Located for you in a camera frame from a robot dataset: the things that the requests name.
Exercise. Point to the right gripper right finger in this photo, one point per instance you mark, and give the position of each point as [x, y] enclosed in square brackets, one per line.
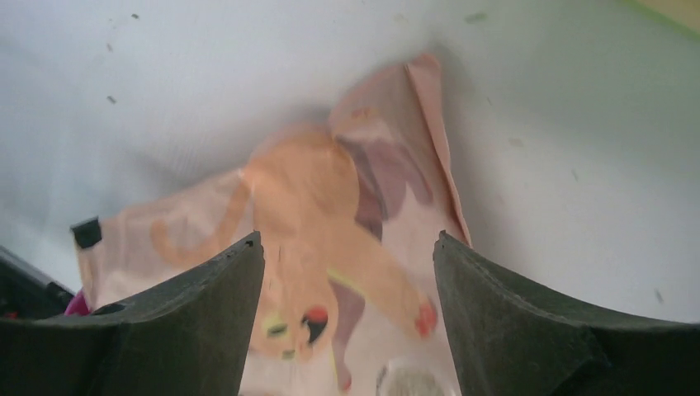
[512, 336]

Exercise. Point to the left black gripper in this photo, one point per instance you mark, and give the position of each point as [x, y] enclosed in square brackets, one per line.
[29, 293]

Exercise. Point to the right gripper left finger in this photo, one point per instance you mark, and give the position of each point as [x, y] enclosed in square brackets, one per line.
[188, 335]

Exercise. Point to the pink cat litter bag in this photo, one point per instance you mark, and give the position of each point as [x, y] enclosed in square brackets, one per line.
[348, 212]

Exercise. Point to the magenta plastic scoop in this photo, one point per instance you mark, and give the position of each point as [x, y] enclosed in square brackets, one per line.
[77, 305]

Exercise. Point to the yellow green litter box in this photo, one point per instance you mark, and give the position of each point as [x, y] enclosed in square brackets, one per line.
[681, 15]

